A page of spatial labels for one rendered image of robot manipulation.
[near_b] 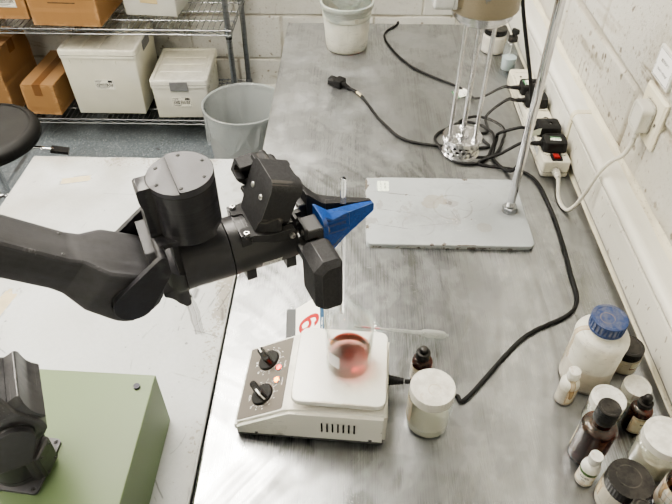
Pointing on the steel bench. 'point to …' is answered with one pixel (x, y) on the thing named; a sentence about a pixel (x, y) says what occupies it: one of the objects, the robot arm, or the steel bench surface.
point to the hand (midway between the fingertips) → (341, 213)
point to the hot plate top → (311, 365)
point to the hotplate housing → (320, 417)
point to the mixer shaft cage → (467, 140)
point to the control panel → (266, 380)
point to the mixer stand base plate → (444, 214)
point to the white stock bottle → (597, 346)
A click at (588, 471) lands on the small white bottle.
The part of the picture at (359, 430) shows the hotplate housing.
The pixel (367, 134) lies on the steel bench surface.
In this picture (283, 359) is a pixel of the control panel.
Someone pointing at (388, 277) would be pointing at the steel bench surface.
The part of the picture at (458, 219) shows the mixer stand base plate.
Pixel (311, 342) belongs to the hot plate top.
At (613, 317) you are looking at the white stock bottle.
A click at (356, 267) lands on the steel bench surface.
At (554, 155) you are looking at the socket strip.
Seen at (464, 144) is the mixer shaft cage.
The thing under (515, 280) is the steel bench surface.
